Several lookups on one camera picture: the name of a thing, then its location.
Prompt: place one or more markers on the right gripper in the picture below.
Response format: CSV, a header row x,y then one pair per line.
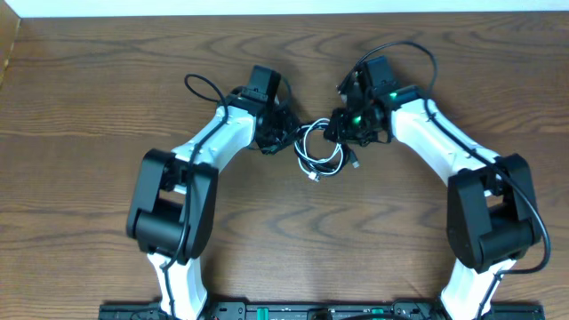
x,y
340,132

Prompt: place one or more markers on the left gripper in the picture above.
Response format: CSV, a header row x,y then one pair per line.
x,y
290,117

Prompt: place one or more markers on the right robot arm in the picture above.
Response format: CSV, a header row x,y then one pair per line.
x,y
492,218

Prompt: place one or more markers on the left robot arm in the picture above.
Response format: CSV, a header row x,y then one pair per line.
x,y
173,203

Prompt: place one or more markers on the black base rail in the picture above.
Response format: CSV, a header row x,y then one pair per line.
x,y
238,310

